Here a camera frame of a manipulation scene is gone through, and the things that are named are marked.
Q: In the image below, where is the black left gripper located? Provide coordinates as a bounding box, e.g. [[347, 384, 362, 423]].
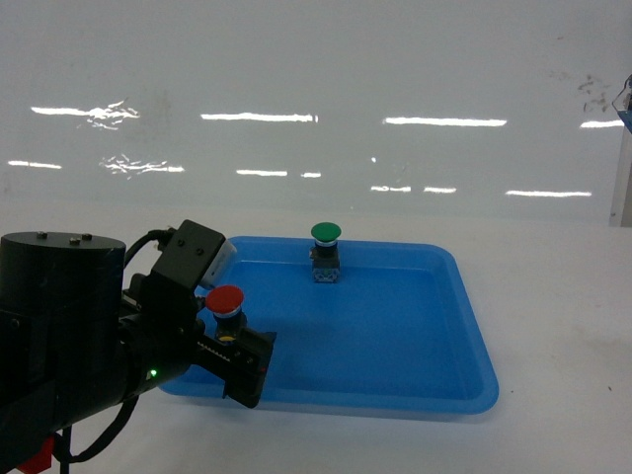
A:
[[119, 274, 277, 409]]

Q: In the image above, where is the red mushroom push button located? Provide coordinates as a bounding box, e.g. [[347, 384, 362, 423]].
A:
[[204, 284, 247, 344]]

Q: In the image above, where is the green mushroom push button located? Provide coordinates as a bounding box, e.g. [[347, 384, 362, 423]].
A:
[[309, 221, 342, 283]]

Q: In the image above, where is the blue plastic tray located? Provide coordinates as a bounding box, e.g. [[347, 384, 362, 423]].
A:
[[157, 235, 501, 416]]

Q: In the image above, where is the white whiteboard panel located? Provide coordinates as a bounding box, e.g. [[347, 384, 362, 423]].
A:
[[1, 1, 631, 224]]

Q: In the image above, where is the metal roller rack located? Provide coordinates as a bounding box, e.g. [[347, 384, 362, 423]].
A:
[[611, 75, 632, 132]]

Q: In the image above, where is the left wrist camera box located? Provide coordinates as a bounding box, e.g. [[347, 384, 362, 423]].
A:
[[149, 219, 237, 293]]

